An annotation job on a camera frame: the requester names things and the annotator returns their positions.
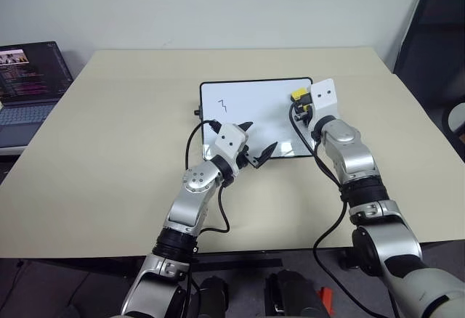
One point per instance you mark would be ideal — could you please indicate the large dark rounded shape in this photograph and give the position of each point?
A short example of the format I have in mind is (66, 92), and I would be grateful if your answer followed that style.
(294, 294)

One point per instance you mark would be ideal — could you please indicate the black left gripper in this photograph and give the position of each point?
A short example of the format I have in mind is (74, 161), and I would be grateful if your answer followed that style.
(245, 158)

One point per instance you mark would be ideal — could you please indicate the red plastic piece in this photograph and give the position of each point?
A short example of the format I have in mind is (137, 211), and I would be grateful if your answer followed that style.
(327, 298)

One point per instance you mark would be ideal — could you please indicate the black table frame bar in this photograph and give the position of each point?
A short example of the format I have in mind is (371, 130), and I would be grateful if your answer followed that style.
(239, 264)

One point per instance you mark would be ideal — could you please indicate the open grey laptop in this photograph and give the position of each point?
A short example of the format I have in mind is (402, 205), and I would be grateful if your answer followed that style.
(25, 85)

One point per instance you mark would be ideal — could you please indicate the black and white chair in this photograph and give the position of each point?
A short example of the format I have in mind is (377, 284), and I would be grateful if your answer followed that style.
(454, 118)

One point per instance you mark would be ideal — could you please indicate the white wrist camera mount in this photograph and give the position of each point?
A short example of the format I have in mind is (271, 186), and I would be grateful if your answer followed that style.
(230, 142)
(325, 96)

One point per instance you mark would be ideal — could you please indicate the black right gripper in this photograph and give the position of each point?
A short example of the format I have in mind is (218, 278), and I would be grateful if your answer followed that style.
(304, 114)

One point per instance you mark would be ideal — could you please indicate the black framed whiteboard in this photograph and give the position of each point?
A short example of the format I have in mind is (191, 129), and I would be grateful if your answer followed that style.
(254, 107)

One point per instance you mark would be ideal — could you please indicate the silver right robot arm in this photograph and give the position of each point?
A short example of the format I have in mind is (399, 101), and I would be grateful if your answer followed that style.
(348, 151)

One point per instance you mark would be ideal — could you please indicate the yellow and black eraser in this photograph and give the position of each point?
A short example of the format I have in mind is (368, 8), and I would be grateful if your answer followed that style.
(299, 94)

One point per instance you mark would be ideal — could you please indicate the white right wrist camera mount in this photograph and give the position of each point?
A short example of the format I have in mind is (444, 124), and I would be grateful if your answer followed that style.
(325, 96)

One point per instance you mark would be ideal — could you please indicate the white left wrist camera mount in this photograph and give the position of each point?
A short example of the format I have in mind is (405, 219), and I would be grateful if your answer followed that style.
(230, 142)

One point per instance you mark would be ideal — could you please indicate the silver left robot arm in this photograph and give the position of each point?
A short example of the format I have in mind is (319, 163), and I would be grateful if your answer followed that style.
(192, 187)

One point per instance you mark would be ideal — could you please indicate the small dark rounded shape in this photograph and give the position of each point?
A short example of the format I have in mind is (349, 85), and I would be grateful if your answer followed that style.
(214, 296)

